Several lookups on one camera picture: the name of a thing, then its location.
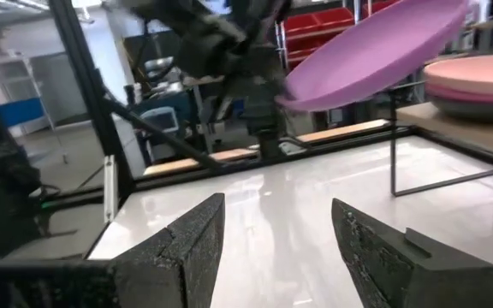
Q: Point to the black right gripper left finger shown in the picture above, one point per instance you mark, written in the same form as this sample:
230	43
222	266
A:
178	265

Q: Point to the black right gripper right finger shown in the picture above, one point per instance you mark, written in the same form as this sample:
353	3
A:
400	274

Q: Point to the purple plate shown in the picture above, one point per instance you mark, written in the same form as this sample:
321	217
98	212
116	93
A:
370	55

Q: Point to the dark grey plate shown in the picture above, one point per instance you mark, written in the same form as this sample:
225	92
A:
477	112

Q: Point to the salmon pink plate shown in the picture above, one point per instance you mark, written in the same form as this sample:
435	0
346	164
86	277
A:
477	72

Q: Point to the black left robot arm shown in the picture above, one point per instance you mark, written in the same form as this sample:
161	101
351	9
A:
203	43

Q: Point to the wooden shelf with black legs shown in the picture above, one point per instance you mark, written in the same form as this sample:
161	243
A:
465	128

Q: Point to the red storage bin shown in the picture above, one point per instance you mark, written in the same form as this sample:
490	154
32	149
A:
315	21
379	6

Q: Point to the grey monitor device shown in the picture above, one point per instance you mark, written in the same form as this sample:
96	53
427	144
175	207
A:
161	120

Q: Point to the white and blue cabinet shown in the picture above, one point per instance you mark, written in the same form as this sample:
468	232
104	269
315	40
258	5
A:
19	111

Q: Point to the silver aluminium bracket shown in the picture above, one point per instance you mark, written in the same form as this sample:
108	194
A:
110	188

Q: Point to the black metal table frame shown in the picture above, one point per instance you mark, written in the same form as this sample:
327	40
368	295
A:
88	85

